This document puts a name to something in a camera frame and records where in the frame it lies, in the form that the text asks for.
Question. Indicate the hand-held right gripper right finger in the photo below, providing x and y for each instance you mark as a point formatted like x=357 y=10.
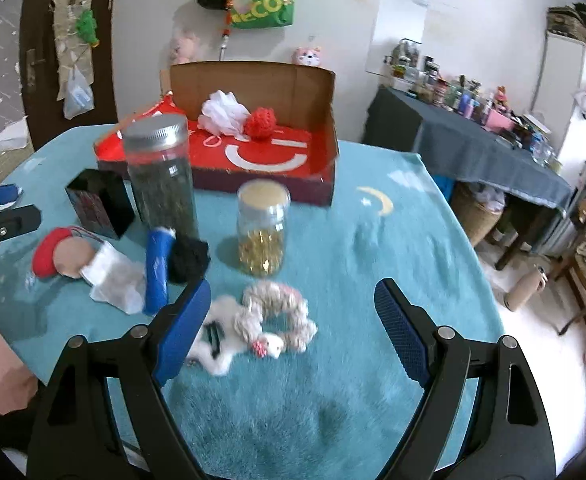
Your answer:
x=400 y=332

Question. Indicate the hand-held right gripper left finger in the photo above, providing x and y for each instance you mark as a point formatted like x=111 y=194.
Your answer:
x=183 y=332

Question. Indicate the white fluffy plush piece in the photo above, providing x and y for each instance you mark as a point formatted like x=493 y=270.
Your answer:
x=223 y=312

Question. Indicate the red fuzzy puff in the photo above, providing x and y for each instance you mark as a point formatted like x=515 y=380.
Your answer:
x=44 y=256

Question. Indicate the beige round powder puff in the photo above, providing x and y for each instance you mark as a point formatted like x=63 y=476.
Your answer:
x=73 y=258

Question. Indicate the pink and white scrunchie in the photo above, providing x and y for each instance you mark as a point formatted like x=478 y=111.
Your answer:
x=253 y=300

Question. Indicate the cardboard box with red inside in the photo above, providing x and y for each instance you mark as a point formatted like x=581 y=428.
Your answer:
x=315 y=147

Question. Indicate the black hair clip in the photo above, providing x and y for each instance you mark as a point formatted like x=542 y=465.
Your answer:
x=214 y=340

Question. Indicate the black fuzzy cloth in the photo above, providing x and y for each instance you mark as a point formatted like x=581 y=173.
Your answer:
x=189 y=260

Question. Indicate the white crumpled tissue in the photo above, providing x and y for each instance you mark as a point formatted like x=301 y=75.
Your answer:
x=115 y=285

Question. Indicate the black box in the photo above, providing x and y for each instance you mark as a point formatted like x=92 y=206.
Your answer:
x=108 y=200

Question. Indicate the brown door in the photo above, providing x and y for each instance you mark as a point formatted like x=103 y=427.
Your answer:
x=38 y=85

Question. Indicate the clear plastic bag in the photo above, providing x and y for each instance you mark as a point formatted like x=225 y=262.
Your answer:
x=78 y=97

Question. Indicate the beige thermos bottle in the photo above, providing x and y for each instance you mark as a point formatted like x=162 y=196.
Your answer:
x=523 y=290

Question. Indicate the small jar with gold contents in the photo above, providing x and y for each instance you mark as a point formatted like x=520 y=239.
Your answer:
x=263 y=230

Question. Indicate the wicker basket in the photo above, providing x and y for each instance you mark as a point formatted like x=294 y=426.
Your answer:
x=478 y=220

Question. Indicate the tall glass jar dark contents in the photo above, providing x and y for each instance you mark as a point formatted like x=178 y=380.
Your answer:
x=163 y=190

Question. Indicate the beige hanging door organizer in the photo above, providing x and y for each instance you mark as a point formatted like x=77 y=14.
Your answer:
x=65 y=35

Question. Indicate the wooden chair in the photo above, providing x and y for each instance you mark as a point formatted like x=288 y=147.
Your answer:
x=580 y=285

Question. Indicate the green plush toy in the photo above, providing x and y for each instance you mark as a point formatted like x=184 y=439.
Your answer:
x=87 y=26

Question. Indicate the side table with bottles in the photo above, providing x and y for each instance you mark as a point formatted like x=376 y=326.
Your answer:
x=463 y=145

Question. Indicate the red yarn ball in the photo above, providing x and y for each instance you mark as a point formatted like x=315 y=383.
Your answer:
x=261 y=122

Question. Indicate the white mesh bath pouf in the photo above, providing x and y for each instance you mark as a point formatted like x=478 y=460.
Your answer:
x=223 y=110

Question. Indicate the pink plush toy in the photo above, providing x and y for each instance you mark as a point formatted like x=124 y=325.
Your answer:
x=183 y=47

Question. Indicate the row of cosmetic bottles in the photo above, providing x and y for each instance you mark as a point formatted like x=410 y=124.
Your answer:
x=453 y=90

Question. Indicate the orange and white stick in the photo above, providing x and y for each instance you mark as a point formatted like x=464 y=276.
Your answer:
x=224 y=42

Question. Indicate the pink hamster plush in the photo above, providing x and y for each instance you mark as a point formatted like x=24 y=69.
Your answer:
x=307 y=56

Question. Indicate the white fridge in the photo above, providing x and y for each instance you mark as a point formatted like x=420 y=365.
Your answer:
x=563 y=75

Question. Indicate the dark woven box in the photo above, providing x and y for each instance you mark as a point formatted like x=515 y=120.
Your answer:
x=570 y=17

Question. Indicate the wall mirror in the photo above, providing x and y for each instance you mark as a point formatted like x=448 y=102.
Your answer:
x=398 y=20

